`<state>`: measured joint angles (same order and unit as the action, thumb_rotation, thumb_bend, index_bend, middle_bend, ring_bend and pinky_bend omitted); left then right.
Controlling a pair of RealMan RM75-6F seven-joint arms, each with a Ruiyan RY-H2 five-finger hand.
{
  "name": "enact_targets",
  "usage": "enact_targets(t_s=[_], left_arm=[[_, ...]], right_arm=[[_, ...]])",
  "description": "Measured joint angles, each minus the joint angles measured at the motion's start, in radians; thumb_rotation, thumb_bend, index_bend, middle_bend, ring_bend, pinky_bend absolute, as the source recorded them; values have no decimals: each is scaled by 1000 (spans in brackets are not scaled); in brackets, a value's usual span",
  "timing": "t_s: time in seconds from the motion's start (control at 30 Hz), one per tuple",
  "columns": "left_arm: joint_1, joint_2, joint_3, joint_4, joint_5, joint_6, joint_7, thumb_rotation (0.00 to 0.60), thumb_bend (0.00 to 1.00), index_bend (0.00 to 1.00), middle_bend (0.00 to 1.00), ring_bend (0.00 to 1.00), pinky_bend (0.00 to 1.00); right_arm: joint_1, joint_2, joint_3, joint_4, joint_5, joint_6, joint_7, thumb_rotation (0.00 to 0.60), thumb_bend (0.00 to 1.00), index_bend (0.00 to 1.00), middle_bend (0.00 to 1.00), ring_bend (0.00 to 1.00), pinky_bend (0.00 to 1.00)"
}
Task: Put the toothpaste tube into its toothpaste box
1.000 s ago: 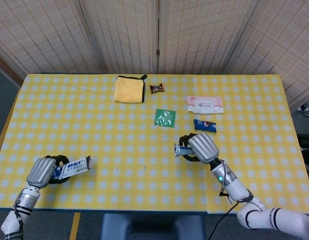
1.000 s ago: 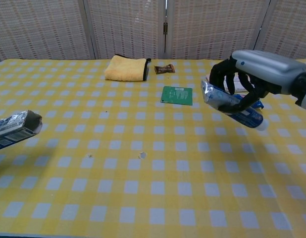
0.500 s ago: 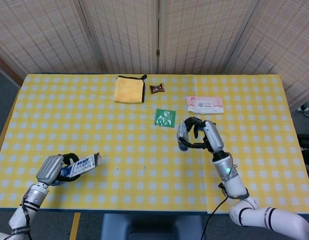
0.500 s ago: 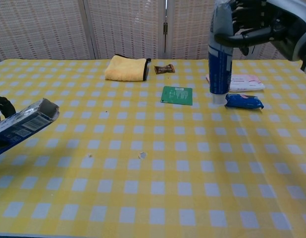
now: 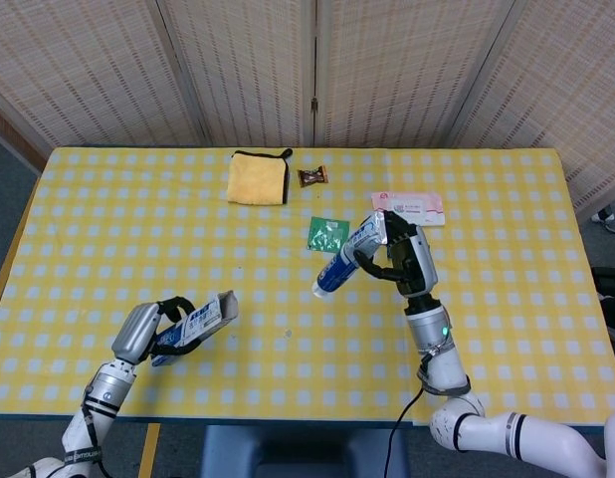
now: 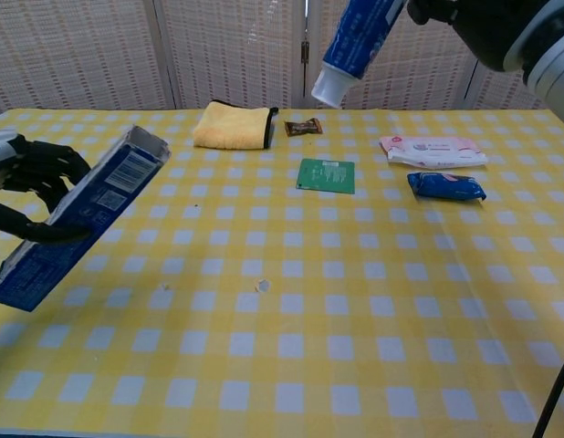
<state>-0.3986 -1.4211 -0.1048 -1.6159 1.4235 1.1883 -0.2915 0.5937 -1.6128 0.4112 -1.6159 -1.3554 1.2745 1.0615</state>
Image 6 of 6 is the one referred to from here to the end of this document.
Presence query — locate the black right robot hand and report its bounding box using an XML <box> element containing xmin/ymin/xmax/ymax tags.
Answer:
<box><xmin>405</xmin><ymin>0</ymin><xmax>551</xmax><ymax>74</ymax></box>

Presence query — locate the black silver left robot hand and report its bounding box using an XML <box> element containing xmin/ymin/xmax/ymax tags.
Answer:
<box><xmin>0</xmin><ymin>129</ymin><xmax>94</xmax><ymax>245</ymax></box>

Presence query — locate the blue white toothpaste box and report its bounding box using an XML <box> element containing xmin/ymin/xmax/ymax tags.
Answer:
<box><xmin>0</xmin><ymin>124</ymin><xmax>172</xmax><ymax>313</ymax></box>

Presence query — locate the blue white toothpaste tube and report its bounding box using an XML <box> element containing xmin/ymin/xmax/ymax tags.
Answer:
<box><xmin>310</xmin><ymin>0</ymin><xmax>409</xmax><ymax>110</ymax></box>

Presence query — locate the woven folding screen panel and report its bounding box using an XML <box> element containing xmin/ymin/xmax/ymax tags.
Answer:
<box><xmin>464</xmin><ymin>58</ymin><xmax>550</xmax><ymax>110</ymax></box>
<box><xmin>0</xmin><ymin>0</ymin><xmax>178</xmax><ymax>111</ymax></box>
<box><xmin>304</xmin><ymin>0</ymin><xmax>500</xmax><ymax>110</ymax></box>
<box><xmin>153</xmin><ymin>0</ymin><xmax>310</xmax><ymax>110</ymax></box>

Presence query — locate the white pink wet wipes pack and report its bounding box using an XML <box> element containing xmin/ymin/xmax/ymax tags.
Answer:
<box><xmin>378</xmin><ymin>134</ymin><xmax>489</xmax><ymax>169</ymax></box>

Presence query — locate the blue tissue pack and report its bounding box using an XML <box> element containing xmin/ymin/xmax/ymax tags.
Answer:
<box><xmin>406</xmin><ymin>171</ymin><xmax>488</xmax><ymax>203</ymax></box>

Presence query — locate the yellow microfibre towel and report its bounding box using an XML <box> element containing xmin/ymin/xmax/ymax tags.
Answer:
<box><xmin>192</xmin><ymin>100</ymin><xmax>280</xmax><ymax>151</ymax></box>

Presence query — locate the brown candy wrapper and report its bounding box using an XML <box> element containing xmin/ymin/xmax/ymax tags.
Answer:
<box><xmin>284</xmin><ymin>118</ymin><xmax>324</xmax><ymax>138</ymax></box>

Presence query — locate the green flat sachet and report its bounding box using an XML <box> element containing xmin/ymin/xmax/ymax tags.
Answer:
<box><xmin>296</xmin><ymin>158</ymin><xmax>358</xmax><ymax>195</ymax></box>

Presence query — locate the yellow white checkered tablecloth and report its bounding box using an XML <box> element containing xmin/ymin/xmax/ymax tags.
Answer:
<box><xmin>0</xmin><ymin>108</ymin><xmax>564</xmax><ymax>438</ymax></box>

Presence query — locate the black cable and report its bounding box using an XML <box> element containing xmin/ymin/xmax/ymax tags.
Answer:
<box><xmin>532</xmin><ymin>345</ymin><xmax>564</xmax><ymax>438</ymax></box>

